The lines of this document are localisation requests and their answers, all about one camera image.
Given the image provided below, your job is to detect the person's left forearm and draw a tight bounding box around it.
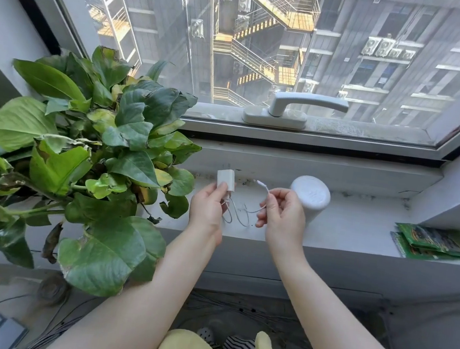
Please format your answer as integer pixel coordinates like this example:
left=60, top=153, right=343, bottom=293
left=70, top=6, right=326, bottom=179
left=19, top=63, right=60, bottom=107
left=41, top=210, right=224, bottom=349

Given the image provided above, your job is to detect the white window handle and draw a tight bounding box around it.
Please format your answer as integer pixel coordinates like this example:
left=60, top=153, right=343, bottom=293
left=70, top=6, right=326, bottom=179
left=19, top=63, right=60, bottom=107
left=241, top=84, right=351, bottom=138

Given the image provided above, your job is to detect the person's right hand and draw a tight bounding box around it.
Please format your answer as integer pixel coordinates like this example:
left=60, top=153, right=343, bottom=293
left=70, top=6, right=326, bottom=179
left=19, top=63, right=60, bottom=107
left=252, top=185, right=312, bottom=256

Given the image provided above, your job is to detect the white charging cable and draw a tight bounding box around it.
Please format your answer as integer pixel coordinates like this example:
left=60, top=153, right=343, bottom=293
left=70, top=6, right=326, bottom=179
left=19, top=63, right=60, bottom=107
left=221, top=175, right=275, bottom=230

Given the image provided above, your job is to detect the person's left hand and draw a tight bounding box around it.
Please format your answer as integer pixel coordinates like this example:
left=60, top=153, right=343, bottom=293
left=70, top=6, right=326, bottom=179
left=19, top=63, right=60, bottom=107
left=184, top=178, right=234, bottom=247

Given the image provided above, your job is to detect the person's right forearm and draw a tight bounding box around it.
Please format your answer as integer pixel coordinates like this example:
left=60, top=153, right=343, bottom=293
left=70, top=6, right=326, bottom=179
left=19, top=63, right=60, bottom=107
left=250, top=241, right=460, bottom=349

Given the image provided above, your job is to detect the white spotted shoe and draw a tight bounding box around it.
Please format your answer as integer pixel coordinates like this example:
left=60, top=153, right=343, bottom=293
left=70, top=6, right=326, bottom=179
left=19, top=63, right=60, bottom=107
left=195, top=325, right=220, bottom=347

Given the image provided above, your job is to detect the white cylindrical container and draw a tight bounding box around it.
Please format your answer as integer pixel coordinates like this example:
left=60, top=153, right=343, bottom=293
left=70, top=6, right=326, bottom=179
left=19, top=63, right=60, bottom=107
left=285, top=173, right=334, bottom=230

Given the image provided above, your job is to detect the white charger adapter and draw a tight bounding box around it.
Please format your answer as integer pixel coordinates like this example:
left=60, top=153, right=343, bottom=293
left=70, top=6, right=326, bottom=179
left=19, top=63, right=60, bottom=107
left=213, top=168, right=239, bottom=202

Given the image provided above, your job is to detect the grey building with yellow stairs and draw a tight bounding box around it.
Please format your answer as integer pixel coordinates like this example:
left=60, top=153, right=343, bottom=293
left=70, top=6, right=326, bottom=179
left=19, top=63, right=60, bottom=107
left=49, top=0, right=460, bottom=139

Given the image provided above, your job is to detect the green printed packet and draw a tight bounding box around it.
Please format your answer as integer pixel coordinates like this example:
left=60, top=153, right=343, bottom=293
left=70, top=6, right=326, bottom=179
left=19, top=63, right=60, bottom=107
left=392, top=221, right=460, bottom=256
left=387, top=231, right=460, bottom=267

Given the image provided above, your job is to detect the green leafy potted plant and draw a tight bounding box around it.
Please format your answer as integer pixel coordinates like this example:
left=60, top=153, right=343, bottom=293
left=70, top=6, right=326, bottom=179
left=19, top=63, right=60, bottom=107
left=0, top=32, right=215, bottom=309

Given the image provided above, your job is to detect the grey window frame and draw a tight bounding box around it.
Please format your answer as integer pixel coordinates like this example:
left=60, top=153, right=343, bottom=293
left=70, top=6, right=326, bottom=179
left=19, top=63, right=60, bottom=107
left=0, top=0, right=460, bottom=179

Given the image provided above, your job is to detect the grey tape roll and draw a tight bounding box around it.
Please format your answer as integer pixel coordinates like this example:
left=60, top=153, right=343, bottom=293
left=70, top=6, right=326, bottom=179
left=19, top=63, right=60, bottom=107
left=35, top=271, right=72, bottom=309

